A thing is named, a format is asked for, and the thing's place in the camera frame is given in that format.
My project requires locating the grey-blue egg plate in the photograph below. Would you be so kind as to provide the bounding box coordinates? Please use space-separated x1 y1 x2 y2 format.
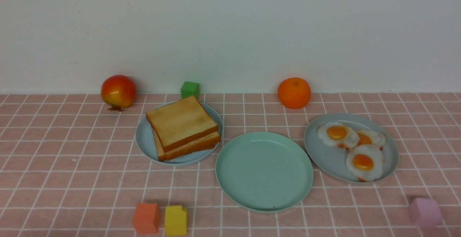
304 113 400 185

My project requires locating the green cube block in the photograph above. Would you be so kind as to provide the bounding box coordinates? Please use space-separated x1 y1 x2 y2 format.
180 81 200 99

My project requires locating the pink cube block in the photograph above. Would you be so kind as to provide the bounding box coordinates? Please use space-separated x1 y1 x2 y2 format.
409 197 443 228

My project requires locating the red yellow pomegranate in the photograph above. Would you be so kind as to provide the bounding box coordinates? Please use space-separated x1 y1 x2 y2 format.
100 75 137 112

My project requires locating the orange block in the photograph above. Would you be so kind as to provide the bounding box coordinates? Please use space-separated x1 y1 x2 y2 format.
132 203 160 235

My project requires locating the light blue bread plate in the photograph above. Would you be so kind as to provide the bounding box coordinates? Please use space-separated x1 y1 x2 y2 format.
135 102 224 166

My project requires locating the fried egg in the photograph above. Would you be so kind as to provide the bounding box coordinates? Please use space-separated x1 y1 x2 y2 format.
317 122 359 149
345 144 385 182
356 129 386 151

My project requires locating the orange fruit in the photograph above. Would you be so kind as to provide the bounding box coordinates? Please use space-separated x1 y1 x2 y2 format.
277 77 312 109

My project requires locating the toast slice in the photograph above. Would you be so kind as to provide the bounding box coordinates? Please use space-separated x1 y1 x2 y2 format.
146 95 219 152
152 128 221 162

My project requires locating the green centre plate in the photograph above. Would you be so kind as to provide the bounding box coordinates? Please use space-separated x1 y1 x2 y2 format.
215 131 313 213

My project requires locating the yellow block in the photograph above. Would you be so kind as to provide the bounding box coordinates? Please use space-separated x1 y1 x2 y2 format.
164 205 188 237

